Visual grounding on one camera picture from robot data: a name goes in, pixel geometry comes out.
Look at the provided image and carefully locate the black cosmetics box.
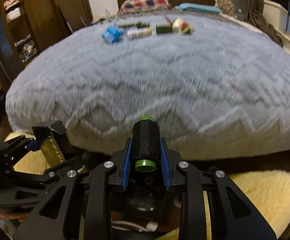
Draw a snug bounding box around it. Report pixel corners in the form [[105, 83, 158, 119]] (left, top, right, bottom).
[[32, 120, 76, 167]]

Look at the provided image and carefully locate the black thread spool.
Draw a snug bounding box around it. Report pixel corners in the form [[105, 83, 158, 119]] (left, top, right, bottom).
[[130, 116, 161, 172]]

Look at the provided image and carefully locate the green bottle white label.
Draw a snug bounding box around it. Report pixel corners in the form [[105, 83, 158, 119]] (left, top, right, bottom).
[[156, 24, 173, 35]]

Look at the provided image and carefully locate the yellow fluffy rug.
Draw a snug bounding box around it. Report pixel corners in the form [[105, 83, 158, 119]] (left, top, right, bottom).
[[4, 131, 290, 238]]

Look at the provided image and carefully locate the grey fluffy blanket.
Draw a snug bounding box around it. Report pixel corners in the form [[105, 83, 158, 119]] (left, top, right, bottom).
[[6, 13, 290, 159]]

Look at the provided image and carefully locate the blue plastic packet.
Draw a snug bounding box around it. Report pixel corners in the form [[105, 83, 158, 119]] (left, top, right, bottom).
[[102, 26, 123, 44]]

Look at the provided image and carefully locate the cluttered nightstand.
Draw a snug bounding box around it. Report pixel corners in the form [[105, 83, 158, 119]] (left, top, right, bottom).
[[85, 9, 111, 27]]

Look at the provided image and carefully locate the white yellow lotion bottle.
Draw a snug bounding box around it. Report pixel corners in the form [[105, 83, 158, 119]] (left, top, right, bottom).
[[126, 27, 152, 40]]

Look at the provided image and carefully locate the dark green bottle lying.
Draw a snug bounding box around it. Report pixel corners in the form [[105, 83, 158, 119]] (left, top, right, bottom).
[[117, 22, 150, 29]]

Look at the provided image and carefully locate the red green wrapper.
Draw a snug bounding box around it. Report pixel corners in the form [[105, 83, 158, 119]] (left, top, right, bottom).
[[172, 18, 194, 34]]

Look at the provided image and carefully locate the plaid pillow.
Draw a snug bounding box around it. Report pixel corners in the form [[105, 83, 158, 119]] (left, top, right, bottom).
[[118, 0, 171, 15]]

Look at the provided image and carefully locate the patterned cushion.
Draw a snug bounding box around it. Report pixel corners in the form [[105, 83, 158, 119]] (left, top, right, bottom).
[[215, 0, 245, 21]]

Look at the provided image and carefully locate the light blue pillow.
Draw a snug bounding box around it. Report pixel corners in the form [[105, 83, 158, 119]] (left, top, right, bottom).
[[175, 3, 222, 14]]

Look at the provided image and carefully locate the brown curtain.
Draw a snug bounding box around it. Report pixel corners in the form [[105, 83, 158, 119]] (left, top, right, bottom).
[[240, 0, 283, 47]]

